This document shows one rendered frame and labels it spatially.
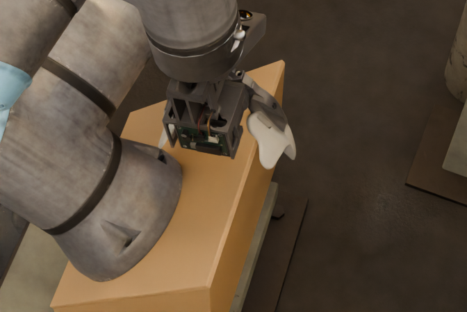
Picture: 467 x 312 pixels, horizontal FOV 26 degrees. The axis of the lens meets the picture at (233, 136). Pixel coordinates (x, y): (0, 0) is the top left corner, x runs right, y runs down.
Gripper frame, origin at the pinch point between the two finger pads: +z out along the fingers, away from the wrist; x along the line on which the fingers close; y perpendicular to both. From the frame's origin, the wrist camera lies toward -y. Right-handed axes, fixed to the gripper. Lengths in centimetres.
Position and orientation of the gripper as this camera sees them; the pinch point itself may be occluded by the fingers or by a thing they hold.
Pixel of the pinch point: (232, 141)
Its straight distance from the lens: 116.7
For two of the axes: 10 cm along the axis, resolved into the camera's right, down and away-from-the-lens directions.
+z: 1.3, 5.4, 8.3
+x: 9.5, 1.7, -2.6
